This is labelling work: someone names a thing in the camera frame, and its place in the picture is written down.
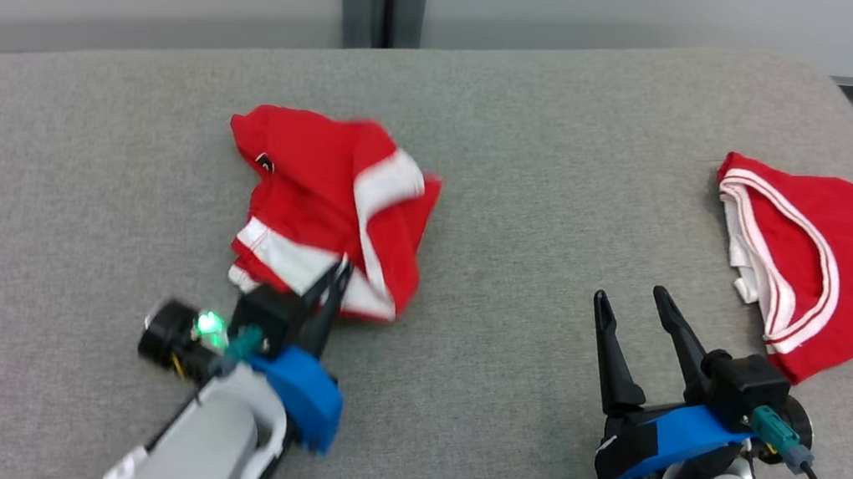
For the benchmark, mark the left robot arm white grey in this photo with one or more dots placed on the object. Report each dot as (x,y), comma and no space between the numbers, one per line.
(210,444)

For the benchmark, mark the grey cylindrical post foot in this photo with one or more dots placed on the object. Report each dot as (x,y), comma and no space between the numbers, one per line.
(356,5)
(409,4)

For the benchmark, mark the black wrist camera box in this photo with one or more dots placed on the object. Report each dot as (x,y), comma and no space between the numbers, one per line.
(747,385)
(268,309)

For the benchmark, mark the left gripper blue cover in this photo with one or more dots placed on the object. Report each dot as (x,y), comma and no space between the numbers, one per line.
(302,394)

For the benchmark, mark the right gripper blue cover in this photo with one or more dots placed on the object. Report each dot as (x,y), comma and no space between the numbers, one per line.
(666,444)

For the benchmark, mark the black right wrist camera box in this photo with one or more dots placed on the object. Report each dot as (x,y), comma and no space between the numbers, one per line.
(747,385)

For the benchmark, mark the red white-striped shorts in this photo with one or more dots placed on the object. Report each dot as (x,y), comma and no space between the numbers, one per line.
(311,163)

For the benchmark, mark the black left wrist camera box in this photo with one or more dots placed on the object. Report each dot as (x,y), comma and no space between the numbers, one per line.
(268,309)

